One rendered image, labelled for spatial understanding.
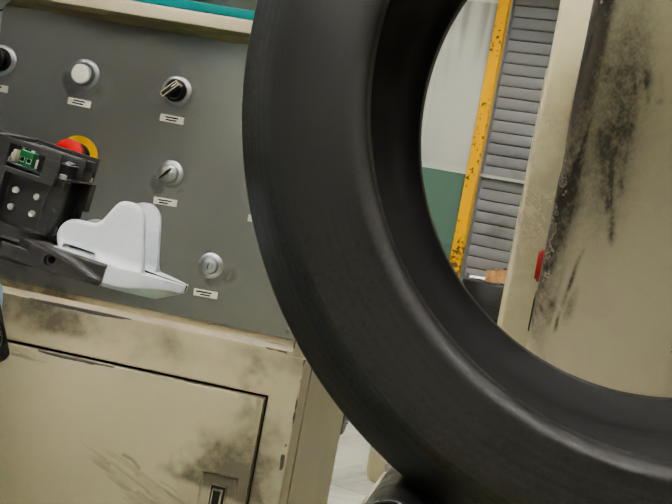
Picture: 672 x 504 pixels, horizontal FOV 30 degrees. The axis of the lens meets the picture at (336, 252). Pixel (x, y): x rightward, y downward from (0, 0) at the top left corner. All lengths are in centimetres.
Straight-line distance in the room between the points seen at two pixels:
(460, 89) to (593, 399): 1019
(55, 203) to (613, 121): 48
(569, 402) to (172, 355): 63
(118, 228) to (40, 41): 77
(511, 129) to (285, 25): 1022
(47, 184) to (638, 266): 50
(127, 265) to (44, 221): 7
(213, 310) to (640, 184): 62
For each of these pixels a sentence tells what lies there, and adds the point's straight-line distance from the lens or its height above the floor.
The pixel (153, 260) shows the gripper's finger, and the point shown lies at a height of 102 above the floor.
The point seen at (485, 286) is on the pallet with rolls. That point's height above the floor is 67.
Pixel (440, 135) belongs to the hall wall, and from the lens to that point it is 1116.
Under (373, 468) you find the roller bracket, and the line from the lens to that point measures 110.
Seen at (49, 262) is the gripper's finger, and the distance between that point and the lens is 86.
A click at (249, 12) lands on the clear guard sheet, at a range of 150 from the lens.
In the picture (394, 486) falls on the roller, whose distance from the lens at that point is 79.
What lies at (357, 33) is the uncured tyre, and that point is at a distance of 72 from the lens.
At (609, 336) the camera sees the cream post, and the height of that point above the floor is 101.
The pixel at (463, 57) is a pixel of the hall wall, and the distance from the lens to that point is 1119.
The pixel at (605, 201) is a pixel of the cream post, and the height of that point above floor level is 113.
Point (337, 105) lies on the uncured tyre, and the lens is 72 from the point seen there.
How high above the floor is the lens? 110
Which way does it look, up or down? 3 degrees down
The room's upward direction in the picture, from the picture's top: 10 degrees clockwise
